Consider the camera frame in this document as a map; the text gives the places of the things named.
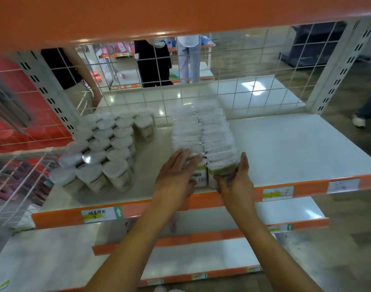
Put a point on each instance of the person's right hand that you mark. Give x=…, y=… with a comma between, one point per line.
x=240, y=197

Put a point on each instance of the person's left hand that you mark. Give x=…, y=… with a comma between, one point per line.
x=171, y=185

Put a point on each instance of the white shelf orange rail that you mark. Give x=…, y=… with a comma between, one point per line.
x=295, y=149

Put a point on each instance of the white shelf board orange rim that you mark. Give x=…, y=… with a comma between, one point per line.
x=143, y=15
x=219, y=235
x=51, y=258
x=203, y=258

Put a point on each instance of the person's right forearm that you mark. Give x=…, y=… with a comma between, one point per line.
x=273, y=258

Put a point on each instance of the person's left forearm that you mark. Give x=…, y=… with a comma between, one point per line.
x=130, y=255

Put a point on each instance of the person's white garment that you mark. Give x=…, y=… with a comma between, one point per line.
x=167, y=289

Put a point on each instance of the distant white orange shelf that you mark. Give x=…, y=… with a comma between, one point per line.
x=203, y=72

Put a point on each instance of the narrow green price label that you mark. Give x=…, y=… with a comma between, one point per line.
x=279, y=228

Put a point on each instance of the price label green arrow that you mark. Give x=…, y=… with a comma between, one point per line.
x=102, y=213

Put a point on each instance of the plain white price label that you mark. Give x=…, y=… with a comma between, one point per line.
x=343, y=185

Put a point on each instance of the green plastic item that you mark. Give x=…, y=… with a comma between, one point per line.
x=174, y=76

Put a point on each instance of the red plastic basin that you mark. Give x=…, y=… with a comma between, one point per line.
x=95, y=77

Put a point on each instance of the row of pink blue packets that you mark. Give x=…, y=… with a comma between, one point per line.
x=118, y=48

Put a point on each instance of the pile of toothbrush packs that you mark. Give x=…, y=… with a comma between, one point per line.
x=15, y=182

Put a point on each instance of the hanging dark packaged items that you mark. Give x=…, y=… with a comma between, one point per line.
x=9, y=103

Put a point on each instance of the small green white tag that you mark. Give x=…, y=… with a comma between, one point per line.
x=3, y=284

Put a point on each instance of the white slotted shelf post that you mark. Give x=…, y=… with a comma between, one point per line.
x=48, y=88

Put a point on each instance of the white slotted end post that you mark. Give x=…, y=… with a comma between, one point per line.
x=340, y=63

